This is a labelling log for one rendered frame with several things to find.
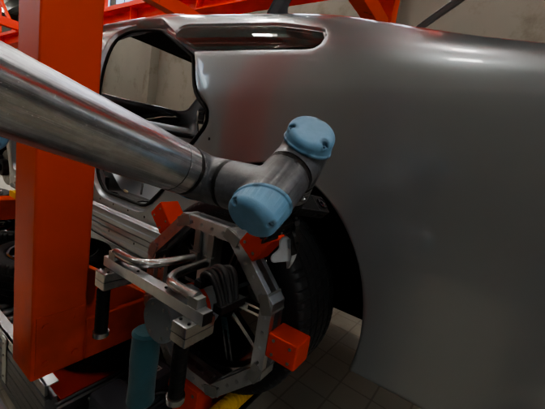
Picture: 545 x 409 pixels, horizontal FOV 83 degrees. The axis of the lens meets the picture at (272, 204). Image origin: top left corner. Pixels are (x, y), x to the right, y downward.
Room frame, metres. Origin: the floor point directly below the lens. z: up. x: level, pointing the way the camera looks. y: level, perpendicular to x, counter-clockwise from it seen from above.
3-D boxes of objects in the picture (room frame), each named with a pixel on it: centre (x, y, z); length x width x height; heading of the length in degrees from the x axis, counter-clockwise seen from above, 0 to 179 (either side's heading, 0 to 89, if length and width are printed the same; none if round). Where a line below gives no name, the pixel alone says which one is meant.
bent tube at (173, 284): (0.76, 0.15, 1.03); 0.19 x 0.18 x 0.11; 147
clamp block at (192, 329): (0.65, 0.14, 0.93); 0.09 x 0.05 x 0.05; 147
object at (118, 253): (0.87, 0.32, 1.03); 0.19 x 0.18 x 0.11; 147
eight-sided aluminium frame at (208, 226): (0.92, 0.17, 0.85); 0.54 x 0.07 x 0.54; 57
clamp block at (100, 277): (0.84, 0.42, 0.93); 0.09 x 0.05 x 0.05; 147
